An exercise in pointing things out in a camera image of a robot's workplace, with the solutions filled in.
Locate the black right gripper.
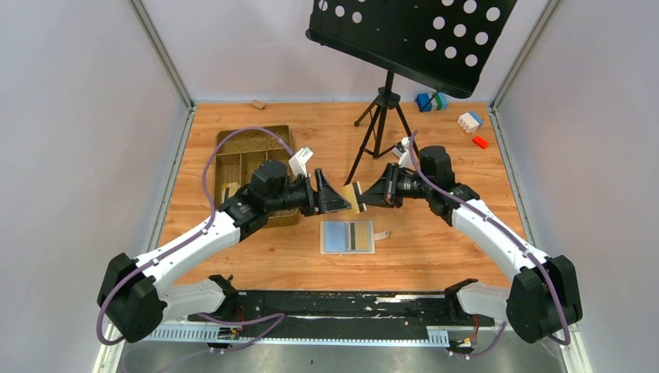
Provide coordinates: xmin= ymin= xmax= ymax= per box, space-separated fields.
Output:
xmin=357 ymin=162 xmax=433 ymax=208

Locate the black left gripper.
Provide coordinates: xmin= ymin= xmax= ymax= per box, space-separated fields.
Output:
xmin=266 ymin=167 xmax=351 ymax=216

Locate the gold card with black stripe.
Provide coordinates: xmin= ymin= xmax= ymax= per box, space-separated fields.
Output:
xmin=340 ymin=181 xmax=367 ymax=215

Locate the beige leather card holder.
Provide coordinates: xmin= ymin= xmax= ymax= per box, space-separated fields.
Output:
xmin=319 ymin=221 xmax=390 ymax=255

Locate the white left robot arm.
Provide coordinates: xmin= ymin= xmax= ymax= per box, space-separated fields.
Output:
xmin=97 ymin=160 xmax=351 ymax=346

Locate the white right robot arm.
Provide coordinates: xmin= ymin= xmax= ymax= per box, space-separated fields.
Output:
xmin=357 ymin=145 xmax=583 ymax=343

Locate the gold card in holder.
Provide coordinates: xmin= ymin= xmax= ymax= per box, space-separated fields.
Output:
xmin=348 ymin=221 xmax=372 ymax=253

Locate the gold VIP card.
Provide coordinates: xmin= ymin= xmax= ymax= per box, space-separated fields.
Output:
xmin=220 ymin=182 xmax=239 ymax=204

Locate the woven straw divided tray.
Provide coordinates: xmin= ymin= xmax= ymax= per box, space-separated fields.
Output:
xmin=214 ymin=125 xmax=295 ymax=206

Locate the blue green toy block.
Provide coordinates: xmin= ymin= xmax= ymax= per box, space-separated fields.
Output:
xmin=415 ymin=92 xmax=449 ymax=113

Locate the red toy block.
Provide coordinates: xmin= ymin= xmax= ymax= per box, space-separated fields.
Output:
xmin=472 ymin=136 xmax=490 ymax=149

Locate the white blue toy block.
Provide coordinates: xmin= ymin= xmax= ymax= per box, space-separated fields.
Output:
xmin=457 ymin=111 xmax=484 ymax=134

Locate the small wooden block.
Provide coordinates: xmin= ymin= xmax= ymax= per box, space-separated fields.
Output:
xmin=250 ymin=99 xmax=266 ymax=110

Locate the black music stand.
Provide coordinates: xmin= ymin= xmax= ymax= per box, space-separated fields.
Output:
xmin=305 ymin=0 xmax=516 ymax=180

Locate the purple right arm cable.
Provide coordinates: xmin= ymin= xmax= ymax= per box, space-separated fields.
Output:
xmin=406 ymin=129 xmax=573 ymax=347

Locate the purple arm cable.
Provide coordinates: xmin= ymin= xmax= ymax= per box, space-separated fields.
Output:
xmin=96 ymin=126 xmax=297 ymax=353
xmin=406 ymin=129 xmax=573 ymax=347

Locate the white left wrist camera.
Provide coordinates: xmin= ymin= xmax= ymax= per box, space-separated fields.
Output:
xmin=288 ymin=146 xmax=314 ymax=177

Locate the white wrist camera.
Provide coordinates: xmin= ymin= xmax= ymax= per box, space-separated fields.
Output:
xmin=288 ymin=146 xmax=314 ymax=177
xmin=392 ymin=137 xmax=414 ymax=170

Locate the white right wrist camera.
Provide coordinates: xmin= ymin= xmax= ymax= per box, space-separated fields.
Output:
xmin=392 ymin=137 xmax=414 ymax=170

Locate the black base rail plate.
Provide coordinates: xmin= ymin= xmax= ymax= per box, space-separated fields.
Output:
xmin=208 ymin=290 xmax=494 ymax=329

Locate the white slotted cable duct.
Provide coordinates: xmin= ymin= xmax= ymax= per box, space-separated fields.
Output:
xmin=144 ymin=323 xmax=450 ymax=347

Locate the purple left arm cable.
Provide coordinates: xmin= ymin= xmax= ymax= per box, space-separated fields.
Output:
xmin=96 ymin=126 xmax=297 ymax=353

